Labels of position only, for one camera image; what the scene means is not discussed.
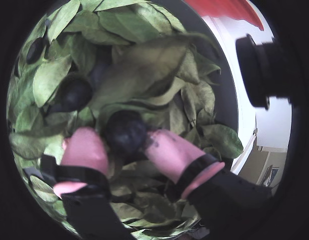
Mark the gripper finger with pink tip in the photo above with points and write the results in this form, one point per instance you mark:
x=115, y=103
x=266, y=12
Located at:
x=174, y=155
x=84, y=150

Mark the dark blueberry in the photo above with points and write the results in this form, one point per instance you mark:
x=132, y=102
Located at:
x=125, y=132
x=34, y=51
x=74, y=93

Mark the pile of green leaves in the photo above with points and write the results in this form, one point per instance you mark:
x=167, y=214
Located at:
x=129, y=22

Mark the red fabric canopy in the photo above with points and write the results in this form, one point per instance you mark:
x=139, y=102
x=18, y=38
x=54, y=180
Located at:
x=224, y=7

